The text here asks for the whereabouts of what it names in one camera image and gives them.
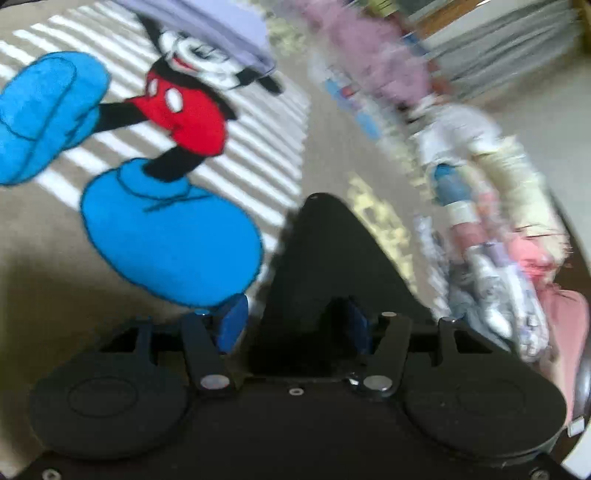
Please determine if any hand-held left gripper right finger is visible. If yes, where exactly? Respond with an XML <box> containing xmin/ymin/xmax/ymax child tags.
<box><xmin>346</xmin><ymin>298</ymin><xmax>492</xmax><ymax>398</ymax></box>

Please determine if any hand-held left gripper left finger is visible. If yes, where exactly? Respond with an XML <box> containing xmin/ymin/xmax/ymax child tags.
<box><xmin>99</xmin><ymin>293</ymin><xmax>250</xmax><ymax>400</ymax></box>

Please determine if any black garment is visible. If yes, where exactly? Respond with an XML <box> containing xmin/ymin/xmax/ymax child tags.
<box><xmin>247</xmin><ymin>191</ymin><xmax>435</xmax><ymax>381</ymax></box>

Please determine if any pile of pastel clothes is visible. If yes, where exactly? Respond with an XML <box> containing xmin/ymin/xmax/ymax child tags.
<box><xmin>406</xmin><ymin>102</ymin><xmax>591</xmax><ymax>416</ymax></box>

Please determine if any mauve clothes pile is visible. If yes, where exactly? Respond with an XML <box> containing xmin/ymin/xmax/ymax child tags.
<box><xmin>295</xmin><ymin>0</ymin><xmax>437</xmax><ymax>114</ymax></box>

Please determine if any cartoon mouse printed blanket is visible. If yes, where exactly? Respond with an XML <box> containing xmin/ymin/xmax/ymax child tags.
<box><xmin>0</xmin><ymin>0</ymin><xmax>435</xmax><ymax>467</ymax></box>

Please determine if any lavender cloth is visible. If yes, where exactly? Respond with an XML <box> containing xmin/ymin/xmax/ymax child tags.
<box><xmin>115</xmin><ymin>0</ymin><xmax>278</xmax><ymax>79</ymax></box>

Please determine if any grey curtain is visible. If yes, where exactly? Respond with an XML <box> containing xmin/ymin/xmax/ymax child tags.
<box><xmin>425</xmin><ymin>7</ymin><xmax>585</xmax><ymax>104</ymax></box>

